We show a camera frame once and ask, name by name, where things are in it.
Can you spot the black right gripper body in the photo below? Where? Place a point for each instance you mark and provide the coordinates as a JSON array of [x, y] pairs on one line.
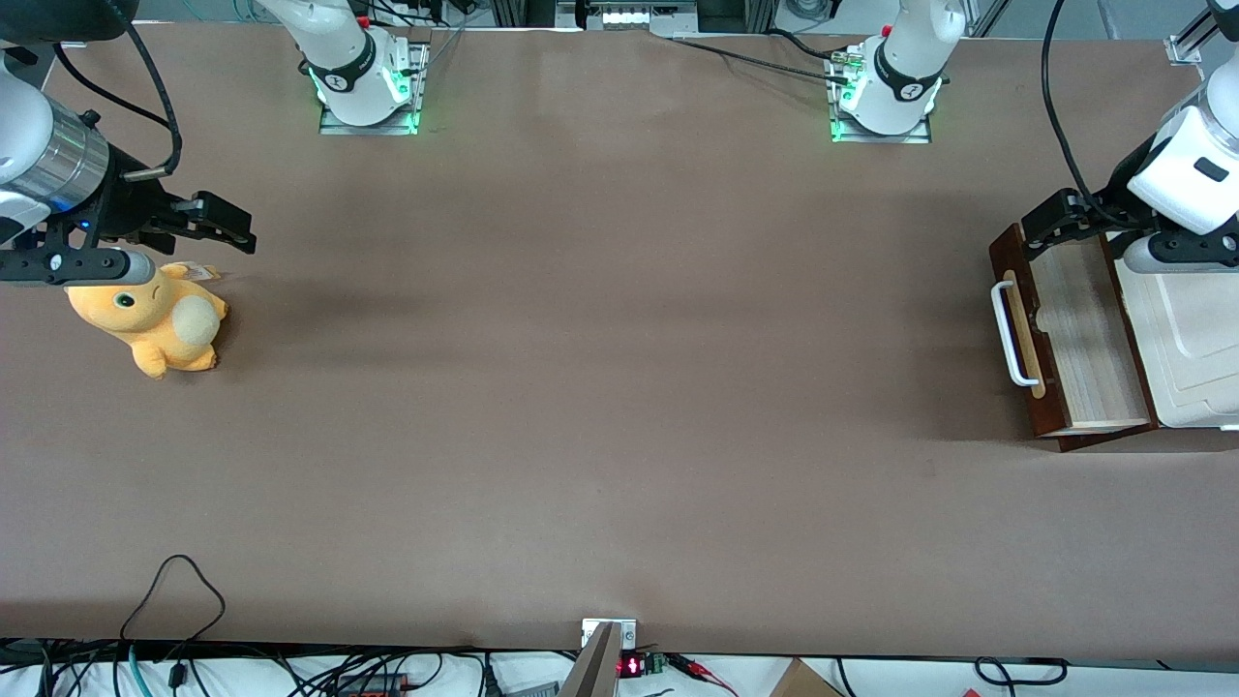
[[128, 210]]

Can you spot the brown cardboard box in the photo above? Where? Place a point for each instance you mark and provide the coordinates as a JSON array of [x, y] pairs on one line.
[[803, 682]]

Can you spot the aluminium frame corner bracket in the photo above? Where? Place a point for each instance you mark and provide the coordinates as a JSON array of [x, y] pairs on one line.
[[1183, 50]]

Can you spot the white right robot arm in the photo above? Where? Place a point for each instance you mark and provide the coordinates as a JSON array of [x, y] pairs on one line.
[[348, 68]]

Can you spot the dark wood drawer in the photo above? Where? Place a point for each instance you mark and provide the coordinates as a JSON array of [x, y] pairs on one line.
[[1084, 329]]

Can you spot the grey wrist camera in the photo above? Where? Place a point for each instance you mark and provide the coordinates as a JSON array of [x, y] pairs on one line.
[[97, 266], [1176, 254]]

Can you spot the yellow plush toy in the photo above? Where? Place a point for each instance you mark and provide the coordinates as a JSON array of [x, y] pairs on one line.
[[155, 319]]

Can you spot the cream white cabinet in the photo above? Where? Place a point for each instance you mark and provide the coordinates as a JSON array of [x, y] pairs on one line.
[[1200, 339]]

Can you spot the metal light fixture frame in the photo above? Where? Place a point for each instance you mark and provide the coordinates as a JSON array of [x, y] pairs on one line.
[[629, 15]]

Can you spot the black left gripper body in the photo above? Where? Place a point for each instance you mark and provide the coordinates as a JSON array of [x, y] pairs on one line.
[[1121, 188]]

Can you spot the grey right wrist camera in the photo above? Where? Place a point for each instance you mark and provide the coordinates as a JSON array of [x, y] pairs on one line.
[[97, 266]]

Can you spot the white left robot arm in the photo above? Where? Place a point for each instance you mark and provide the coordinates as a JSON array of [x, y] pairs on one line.
[[900, 48]]

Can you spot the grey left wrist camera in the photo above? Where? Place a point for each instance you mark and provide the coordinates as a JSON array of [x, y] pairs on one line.
[[1176, 254]]

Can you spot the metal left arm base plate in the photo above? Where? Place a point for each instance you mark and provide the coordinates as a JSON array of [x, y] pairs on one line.
[[910, 137]]

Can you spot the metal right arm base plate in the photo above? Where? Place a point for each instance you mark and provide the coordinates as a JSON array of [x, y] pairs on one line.
[[387, 127]]

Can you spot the red led display module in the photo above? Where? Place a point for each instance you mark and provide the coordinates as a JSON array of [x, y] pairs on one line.
[[631, 665]]

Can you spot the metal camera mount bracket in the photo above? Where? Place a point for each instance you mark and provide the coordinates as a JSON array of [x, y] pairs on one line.
[[605, 644]]

